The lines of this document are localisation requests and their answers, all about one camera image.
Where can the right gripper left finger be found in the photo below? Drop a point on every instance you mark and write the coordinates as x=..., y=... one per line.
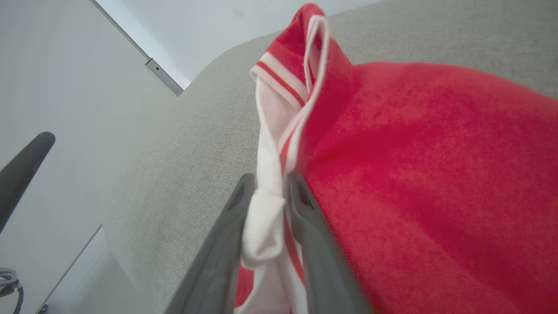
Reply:
x=213, y=274

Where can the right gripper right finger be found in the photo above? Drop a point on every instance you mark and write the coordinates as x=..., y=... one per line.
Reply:
x=324, y=270

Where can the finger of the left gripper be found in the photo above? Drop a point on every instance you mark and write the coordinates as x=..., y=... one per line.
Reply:
x=24, y=168

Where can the red white-trimmed basketball jersey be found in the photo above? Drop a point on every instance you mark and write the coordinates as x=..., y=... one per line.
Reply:
x=436, y=174

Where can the grey fabric sofa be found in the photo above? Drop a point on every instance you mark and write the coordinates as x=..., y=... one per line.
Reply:
x=196, y=131

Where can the grey metal frame leg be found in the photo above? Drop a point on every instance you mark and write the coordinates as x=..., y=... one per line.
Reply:
x=165, y=77

